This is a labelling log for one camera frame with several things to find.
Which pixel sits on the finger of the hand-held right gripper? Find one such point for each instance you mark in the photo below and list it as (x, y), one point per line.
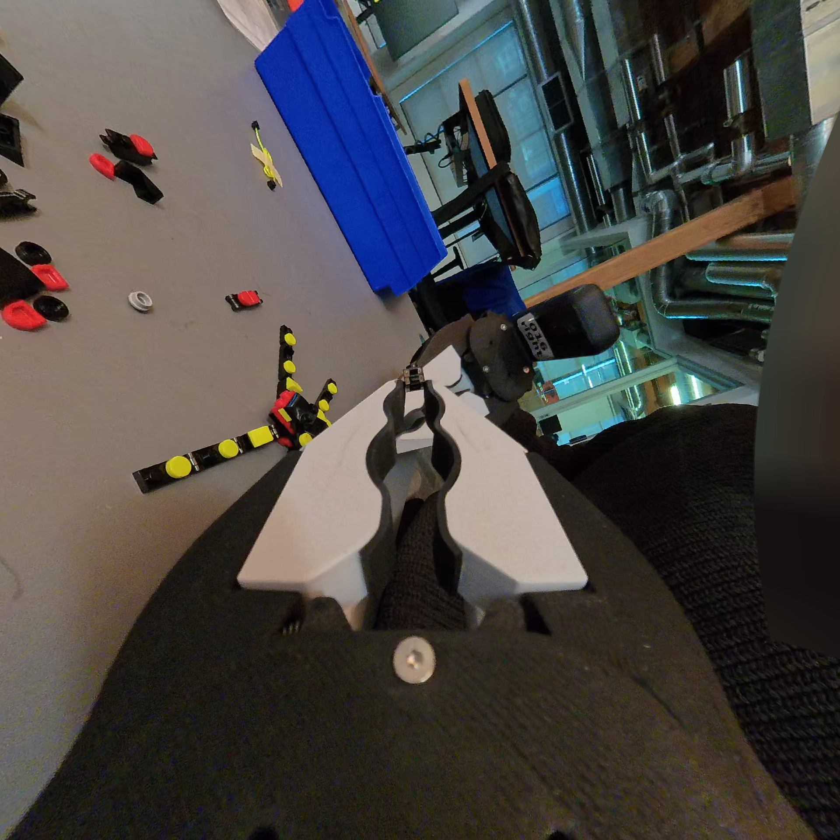
(445, 367)
(474, 403)

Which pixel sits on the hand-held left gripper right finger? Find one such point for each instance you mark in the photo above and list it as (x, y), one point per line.
(512, 525)

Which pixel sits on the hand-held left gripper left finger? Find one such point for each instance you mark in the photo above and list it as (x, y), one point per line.
(308, 525)

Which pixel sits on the small black lego clip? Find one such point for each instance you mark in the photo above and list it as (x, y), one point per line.
(413, 379)

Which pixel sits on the black yellow lego spider model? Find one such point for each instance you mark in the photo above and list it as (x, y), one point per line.
(295, 417)

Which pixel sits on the red topped black lego plate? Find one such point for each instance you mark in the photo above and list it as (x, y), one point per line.
(246, 298)

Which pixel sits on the grey round lego stud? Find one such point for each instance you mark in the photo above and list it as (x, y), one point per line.
(140, 300)

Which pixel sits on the pile of loose lego pieces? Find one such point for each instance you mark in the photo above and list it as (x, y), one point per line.
(49, 275)

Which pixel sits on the blue jacket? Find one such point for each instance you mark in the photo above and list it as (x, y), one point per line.
(485, 289)

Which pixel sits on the black office chair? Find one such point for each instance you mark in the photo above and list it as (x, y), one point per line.
(518, 216)

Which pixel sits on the wooden roof beam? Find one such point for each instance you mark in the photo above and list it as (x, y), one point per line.
(689, 229)

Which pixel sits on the blue plastic bin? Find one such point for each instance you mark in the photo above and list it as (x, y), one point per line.
(348, 131)

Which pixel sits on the metal ventilation pipes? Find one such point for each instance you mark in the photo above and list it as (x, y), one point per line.
(738, 105)

